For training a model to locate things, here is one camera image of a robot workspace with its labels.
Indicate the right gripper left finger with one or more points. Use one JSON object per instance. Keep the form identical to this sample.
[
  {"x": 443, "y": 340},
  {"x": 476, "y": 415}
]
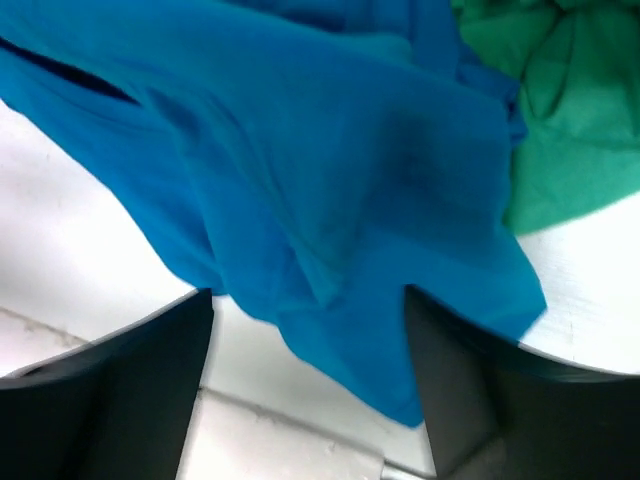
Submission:
[{"x": 117, "y": 408}]

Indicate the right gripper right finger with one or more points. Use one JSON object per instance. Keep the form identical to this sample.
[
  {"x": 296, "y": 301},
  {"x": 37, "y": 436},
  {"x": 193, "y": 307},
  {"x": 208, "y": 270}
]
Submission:
[{"x": 493, "y": 410}]

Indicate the blue t shirt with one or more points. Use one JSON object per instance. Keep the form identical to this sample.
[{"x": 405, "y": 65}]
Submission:
[{"x": 309, "y": 159}]

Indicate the green t shirt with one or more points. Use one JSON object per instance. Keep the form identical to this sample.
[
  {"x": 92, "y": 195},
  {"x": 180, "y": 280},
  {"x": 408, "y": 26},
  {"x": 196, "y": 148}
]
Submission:
[{"x": 577, "y": 63}]

